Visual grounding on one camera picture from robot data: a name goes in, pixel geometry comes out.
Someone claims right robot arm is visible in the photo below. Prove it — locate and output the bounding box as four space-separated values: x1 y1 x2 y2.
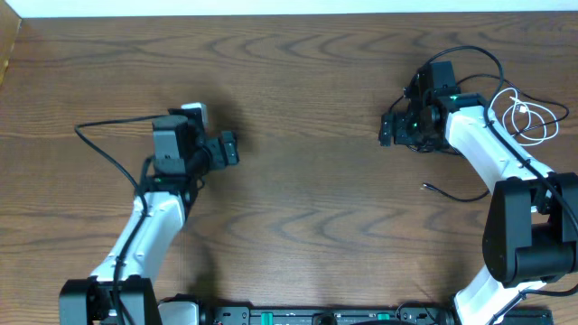
378 61 577 324

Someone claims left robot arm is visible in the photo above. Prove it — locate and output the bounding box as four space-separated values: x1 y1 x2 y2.
59 107 239 324

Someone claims white usb cable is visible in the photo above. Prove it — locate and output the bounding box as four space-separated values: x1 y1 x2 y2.
488 87 560 147

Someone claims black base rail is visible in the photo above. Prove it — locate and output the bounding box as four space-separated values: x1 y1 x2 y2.
157 295 555 325

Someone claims black usb cable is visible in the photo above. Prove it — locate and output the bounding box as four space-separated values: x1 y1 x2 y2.
420 73 571 203

